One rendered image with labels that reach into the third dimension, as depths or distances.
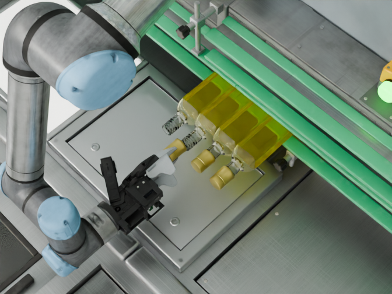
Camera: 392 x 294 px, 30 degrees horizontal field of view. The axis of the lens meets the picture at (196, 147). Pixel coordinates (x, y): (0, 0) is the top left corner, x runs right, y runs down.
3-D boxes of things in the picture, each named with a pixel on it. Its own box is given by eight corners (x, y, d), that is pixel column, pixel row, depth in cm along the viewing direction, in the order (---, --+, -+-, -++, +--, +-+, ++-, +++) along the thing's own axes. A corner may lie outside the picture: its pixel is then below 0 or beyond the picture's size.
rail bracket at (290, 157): (307, 139, 176) (269, 174, 172) (310, 123, 170) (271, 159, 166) (319, 149, 175) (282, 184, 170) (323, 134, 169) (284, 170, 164)
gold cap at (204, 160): (204, 154, 164) (190, 166, 162) (204, 146, 161) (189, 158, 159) (215, 164, 163) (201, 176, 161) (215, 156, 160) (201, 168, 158)
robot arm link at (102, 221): (84, 227, 158) (77, 210, 151) (100, 213, 159) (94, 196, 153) (107, 249, 155) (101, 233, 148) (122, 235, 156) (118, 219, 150)
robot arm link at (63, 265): (58, 269, 144) (67, 286, 151) (100, 232, 148) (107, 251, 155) (34, 244, 147) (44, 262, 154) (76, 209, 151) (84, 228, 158)
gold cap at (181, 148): (176, 143, 166) (162, 155, 164) (175, 135, 163) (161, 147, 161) (186, 153, 165) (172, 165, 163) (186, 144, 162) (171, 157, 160)
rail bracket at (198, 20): (214, 31, 175) (177, 60, 170) (214, -19, 160) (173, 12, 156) (223, 38, 173) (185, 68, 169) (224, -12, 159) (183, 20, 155)
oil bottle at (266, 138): (290, 107, 171) (227, 163, 164) (293, 93, 167) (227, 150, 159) (308, 121, 169) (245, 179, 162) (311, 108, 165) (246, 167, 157)
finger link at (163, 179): (190, 177, 165) (160, 200, 160) (172, 161, 167) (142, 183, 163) (191, 169, 162) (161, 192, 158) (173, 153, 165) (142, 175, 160)
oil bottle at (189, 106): (236, 65, 178) (172, 117, 171) (237, 51, 173) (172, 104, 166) (253, 79, 176) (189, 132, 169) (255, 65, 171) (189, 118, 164)
